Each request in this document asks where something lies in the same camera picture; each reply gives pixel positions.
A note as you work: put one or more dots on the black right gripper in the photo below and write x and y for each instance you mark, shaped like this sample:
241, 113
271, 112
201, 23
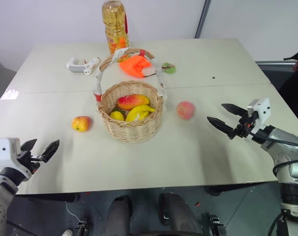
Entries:
245, 126

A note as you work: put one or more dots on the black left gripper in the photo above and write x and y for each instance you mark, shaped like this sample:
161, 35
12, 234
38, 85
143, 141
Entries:
28, 159

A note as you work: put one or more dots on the pink peach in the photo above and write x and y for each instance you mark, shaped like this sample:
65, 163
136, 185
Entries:
186, 110

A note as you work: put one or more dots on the yellow red apple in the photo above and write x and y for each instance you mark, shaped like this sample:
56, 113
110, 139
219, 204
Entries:
81, 123

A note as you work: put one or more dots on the dark grey furniture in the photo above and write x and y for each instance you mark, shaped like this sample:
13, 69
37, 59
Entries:
272, 71

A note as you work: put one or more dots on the green leaf toy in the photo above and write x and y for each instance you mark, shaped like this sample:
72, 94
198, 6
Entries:
169, 69

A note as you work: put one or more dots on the person in dark clothes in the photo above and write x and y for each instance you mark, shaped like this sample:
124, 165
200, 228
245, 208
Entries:
296, 81

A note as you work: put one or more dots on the small yellow lemon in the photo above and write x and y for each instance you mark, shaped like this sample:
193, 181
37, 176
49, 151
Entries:
117, 115

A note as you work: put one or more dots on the white handheld device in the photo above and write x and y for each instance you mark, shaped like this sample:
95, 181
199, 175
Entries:
76, 67

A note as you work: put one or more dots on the yellow banana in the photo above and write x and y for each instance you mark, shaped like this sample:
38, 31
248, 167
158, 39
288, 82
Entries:
136, 112

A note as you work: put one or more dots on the red yellow mango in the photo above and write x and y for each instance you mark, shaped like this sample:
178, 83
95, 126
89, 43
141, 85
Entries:
133, 101

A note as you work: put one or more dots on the dark rounded shape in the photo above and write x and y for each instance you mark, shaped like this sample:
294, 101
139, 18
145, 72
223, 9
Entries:
178, 216
119, 216

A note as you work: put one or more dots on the orange cloth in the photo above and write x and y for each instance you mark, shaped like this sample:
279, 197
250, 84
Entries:
133, 66

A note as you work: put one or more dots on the cooking oil bottle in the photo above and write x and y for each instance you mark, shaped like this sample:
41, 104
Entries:
115, 27

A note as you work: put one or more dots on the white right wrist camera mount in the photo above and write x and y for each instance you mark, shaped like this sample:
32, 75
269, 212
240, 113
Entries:
262, 108

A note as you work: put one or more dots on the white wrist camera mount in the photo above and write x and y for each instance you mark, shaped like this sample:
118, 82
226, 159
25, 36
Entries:
262, 108
4, 151

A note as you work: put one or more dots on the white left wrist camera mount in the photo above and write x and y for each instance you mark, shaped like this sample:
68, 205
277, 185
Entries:
4, 151

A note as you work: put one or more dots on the grey metal post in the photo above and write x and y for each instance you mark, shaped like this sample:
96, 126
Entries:
202, 17

